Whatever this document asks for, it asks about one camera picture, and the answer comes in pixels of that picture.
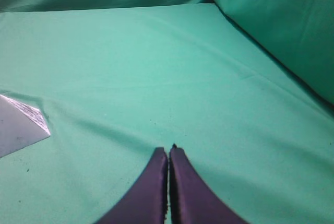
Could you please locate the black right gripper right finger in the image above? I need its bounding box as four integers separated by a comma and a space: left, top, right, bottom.
169, 144, 247, 223

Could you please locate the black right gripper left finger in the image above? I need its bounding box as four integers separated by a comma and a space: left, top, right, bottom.
97, 147, 168, 223

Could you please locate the green table cloth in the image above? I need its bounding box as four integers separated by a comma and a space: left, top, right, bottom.
1, 4, 333, 223

